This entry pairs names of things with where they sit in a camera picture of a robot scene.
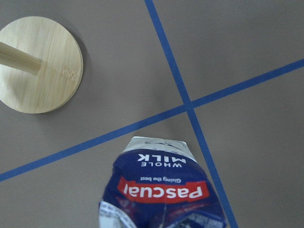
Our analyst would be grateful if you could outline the blue white milk carton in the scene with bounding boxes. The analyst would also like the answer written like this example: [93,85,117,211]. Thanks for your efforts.
[99,136,227,228]

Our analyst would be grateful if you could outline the wooden mug tree stand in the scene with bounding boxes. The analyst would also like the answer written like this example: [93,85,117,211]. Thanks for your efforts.
[0,16,83,114]

